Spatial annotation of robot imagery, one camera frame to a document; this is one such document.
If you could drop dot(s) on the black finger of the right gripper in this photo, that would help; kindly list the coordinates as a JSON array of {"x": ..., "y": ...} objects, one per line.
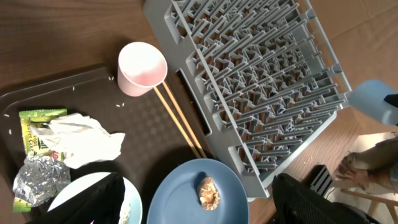
[{"x": 392, "y": 99}]

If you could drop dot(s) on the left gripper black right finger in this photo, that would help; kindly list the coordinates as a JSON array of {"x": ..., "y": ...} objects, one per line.
[{"x": 297, "y": 204}]

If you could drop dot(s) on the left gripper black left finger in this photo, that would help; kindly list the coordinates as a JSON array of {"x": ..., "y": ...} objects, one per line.
[{"x": 99, "y": 203}]

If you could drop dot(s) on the light blue cup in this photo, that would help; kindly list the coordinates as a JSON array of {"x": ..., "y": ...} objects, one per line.
[{"x": 368, "y": 98}]

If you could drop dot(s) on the white tissue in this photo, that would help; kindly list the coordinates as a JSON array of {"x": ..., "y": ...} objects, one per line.
[{"x": 81, "y": 140}]

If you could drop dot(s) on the aluminium foil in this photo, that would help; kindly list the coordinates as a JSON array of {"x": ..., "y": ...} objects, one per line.
[{"x": 38, "y": 180}]

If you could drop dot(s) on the green snack wrapper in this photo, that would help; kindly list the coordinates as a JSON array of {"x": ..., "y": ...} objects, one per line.
[{"x": 33, "y": 146}]

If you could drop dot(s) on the pink cup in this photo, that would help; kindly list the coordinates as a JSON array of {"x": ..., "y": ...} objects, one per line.
[{"x": 141, "y": 67}]

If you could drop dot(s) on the grey dishwasher rack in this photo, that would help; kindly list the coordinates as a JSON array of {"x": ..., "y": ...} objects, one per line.
[{"x": 262, "y": 73}]

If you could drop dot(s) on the light blue rice bowl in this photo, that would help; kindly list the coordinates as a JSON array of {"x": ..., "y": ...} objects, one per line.
[{"x": 131, "y": 208}]

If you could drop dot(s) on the blue plate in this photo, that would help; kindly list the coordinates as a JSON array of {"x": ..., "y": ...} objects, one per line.
[{"x": 176, "y": 200}]

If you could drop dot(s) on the dark brown tray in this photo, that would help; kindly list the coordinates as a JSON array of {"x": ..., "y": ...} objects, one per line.
[{"x": 153, "y": 145}]

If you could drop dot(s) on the brown food scrap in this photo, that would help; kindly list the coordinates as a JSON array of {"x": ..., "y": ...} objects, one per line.
[{"x": 208, "y": 194}]

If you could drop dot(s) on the wooden chopstick left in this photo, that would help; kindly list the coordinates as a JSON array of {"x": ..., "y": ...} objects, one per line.
[{"x": 175, "y": 120}]

